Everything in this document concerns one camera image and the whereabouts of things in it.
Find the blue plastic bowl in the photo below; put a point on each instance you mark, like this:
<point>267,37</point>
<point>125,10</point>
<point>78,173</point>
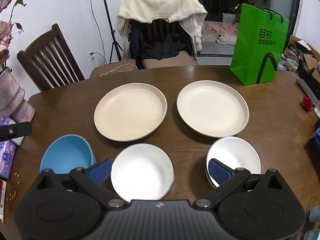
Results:
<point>66,153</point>

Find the studio light on tripod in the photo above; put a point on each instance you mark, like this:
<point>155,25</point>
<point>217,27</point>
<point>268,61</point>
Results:
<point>115,44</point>

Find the red gift box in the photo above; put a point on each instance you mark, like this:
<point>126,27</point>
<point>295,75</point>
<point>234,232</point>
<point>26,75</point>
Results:
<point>3,187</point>

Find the purple tissue pack front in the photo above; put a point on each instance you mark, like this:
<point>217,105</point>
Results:
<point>7,152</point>

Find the chair with cream blanket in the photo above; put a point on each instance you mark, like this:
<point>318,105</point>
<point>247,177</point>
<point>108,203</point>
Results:
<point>161,33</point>

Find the dark wooden chair left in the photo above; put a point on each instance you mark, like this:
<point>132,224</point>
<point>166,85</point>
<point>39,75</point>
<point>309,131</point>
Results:
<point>49,61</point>

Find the small red flower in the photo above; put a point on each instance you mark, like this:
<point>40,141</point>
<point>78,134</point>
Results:
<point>307,104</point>

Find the white bowl black rim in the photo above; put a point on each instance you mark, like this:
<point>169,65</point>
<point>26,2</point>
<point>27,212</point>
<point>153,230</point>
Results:
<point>142,172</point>
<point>233,152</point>

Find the purple tissue pack rear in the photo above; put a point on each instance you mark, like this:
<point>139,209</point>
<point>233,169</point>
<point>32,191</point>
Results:
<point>8,121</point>

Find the blue Manhua tissue box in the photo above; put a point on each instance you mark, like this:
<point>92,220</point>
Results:
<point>315,139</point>

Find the purple tissue pack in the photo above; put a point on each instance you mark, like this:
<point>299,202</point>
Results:
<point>7,152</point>
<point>8,121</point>

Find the cream plate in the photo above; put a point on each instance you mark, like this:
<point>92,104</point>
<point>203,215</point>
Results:
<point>212,108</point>
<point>130,112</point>

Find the white plush toy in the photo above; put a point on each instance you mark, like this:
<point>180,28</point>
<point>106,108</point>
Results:
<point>226,39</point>

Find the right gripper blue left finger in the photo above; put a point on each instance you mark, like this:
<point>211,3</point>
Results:
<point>89,181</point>

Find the purple textured vase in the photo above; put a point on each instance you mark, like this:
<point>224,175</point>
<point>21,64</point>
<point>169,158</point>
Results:
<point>13,103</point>

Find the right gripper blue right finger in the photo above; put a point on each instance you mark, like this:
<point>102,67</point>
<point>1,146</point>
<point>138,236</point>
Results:
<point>230,182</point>

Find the green paper shopping bag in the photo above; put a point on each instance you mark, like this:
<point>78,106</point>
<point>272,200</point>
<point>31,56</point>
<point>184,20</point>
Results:
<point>260,43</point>

